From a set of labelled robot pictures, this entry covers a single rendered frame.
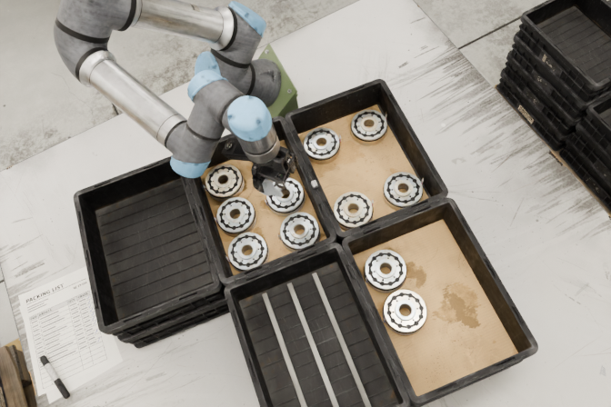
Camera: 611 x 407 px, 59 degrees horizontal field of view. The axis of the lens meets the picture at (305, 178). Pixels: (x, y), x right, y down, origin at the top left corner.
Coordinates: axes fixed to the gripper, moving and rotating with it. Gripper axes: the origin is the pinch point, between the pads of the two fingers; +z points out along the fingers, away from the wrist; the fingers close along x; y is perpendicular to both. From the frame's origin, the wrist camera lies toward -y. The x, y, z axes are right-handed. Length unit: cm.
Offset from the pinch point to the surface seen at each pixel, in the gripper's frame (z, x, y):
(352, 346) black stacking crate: 14.9, -27.2, 31.2
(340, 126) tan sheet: 19.5, 28.7, 5.2
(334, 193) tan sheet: 17.8, 8.4, 11.6
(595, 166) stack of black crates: 79, 73, 87
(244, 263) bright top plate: 12.2, -19.4, -1.2
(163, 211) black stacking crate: 16.1, -14.0, -30.3
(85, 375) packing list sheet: 25, -61, -32
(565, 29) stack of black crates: 61, 117, 60
